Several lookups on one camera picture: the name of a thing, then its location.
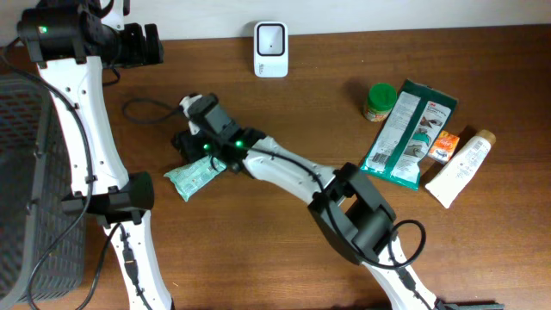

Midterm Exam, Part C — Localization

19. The white barcode scanner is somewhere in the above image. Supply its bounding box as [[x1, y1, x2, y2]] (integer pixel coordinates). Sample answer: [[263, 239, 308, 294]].
[[253, 21, 289, 78]]

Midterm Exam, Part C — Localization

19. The green white gloves package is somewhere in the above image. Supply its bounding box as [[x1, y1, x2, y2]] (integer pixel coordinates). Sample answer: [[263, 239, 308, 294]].
[[361, 79, 458, 190]]

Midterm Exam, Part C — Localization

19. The green lid jar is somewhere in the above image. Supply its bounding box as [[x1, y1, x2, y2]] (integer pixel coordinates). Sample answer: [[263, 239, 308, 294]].
[[363, 83, 397, 122]]

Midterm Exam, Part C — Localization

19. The orange tissue packet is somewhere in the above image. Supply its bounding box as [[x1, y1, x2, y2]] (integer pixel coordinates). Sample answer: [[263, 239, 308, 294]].
[[428, 130, 460, 164]]

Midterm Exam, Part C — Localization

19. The mint green snack packet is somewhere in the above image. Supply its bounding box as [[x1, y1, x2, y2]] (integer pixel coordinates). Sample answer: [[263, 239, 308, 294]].
[[164, 156, 226, 202]]

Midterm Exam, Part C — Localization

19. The grey plastic basket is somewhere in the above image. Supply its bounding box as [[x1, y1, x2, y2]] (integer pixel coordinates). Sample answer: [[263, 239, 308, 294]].
[[1, 73, 86, 309]]

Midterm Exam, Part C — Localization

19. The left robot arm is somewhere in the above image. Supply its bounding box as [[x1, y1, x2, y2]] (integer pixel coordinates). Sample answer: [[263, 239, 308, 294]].
[[17, 1, 174, 309]]

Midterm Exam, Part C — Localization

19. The white lotion tube gold cap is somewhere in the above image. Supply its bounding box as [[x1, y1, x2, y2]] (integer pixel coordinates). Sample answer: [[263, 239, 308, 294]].
[[425, 129, 497, 208]]

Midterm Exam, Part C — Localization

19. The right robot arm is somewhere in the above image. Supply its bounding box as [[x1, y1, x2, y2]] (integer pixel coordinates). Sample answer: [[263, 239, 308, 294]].
[[176, 94, 475, 309]]

